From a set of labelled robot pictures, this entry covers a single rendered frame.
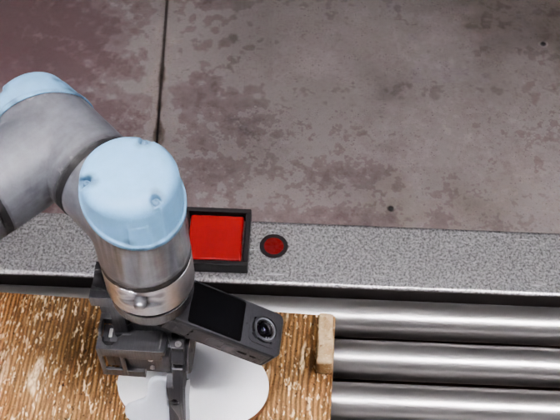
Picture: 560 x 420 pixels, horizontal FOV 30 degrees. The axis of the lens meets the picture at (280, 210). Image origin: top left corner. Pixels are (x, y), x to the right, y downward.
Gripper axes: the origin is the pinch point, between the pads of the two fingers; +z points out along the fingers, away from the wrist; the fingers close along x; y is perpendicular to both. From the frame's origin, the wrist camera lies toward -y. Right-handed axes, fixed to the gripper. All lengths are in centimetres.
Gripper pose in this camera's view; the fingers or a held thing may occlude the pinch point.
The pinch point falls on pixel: (192, 385)
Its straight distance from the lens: 106.4
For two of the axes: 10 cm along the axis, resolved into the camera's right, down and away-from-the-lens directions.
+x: -0.8, 8.2, -5.7
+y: -10.0, -0.6, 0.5
